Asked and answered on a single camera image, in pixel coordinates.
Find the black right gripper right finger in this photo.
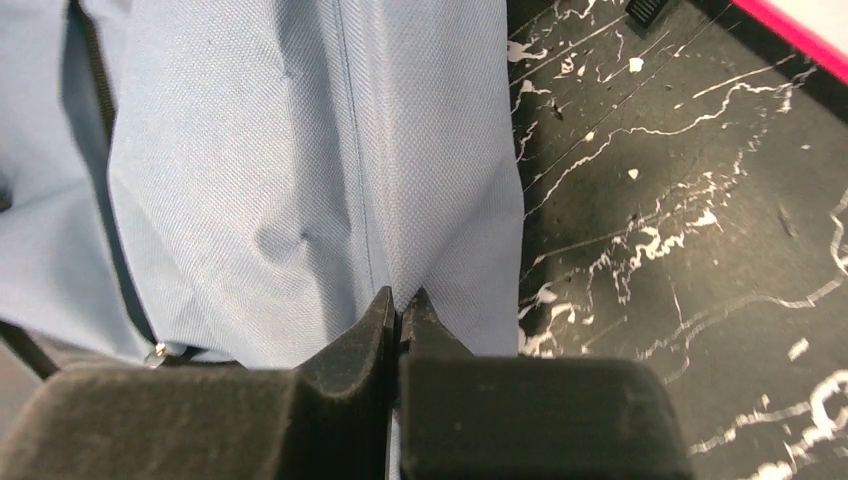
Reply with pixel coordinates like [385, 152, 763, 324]
[397, 290, 693, 479]

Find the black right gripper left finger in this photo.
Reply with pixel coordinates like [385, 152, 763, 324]
[1, 288, 396, 479]

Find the blue student backpack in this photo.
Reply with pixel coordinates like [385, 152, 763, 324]
[1, 1, 524, 368]

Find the pink framed whiteboard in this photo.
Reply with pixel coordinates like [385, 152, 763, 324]
[733, 0, 847, 85]

